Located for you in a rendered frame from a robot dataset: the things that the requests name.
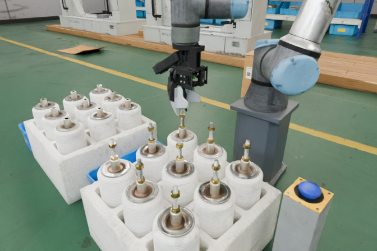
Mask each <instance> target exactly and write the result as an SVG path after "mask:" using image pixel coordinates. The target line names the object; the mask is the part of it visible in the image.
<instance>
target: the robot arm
mask: <svg viewBox="0 0 377 251"><path fill-rule="evenodd" d="M170 1H171V41H172V42H173V43H172V48H173V49H175V50H178V51H176V52H174V53H173V54H171V55H170V56H168V57H167V58H165V59H164V60H162V61H160V62H158V63H157V64H155V66H154V67H152V68H153V70H154V72H155V74H156V75H157V74H162V73H166V72H167V71H168V70H169V69H170V68H171V69H170V71H169V77H168V84H167V91H168V96H169V100H170V101H171V105H172V108H173V110H174V112H175V113H176V115H177V116H179V115H180V108H184V109H185V111H188V109H189V106H190V103H193V102H200V100H201V98H200V96H199V95H198V94H197V93H196V92H195V89H194V87H196V86H200V87H201V86H204V84H207V82H208V66H204V65H201V52H202V51H204V50H205V46H204V45H199V41H200V19H232V20H234V19H239V18H244V17H245V16H246V15H247V12H248V9H249V0H170ZM341 1H342V0H304V1H303V3H302V5H301V7H300V9H299V11H298V14H297V16H296V18H295V20H294V23H293V25H292V27H291V29H290V31H289V33H288V35H286V36H284V37H282V38H280V39H259V40H257V41H256V43H255V48H254V59H253V65H252V75H251V83H250V85H249V88H248V89H247V91H246V94H245V97H244V104H245V105H246V106H247V107H248V108H250V109H252V110H256V111H260V112H265V113H277V112H281V111H284V110H286V109H287V105H288V97H287V95H299V94H301V93H303V92H306V91H308V90H309V89H311V88H312V87H313V86H314V85H315V83H316V82H317V80H318V78H319V75H320V69H319V65H318V60H319V58H320V56H321V54H322V51H321V49H320V43H321V41H322V39H323V37H324V35H325V33H326V31H327V29H328V27H329V25H330V23H331V21H332V19H333V17H334V15H335V13H336V11H337V9H338V7H339V5H340V3H341ZM205 71H206V79H205ZM177 86H181V87H177Z"/></svg>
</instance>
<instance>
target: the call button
mask: <svg viewBox="0 0 377 251"><path fill-rule="evenodd" d="M298 190H299V191H300V193H301V194H302V195H303V196H304V197H306V198H308V199H315V198H318V197H320V195H321V188H320V187H319V186H318V185H317V184H315V183H313V182H310V181H302V182H300V183H299V186H298Z"/></svg>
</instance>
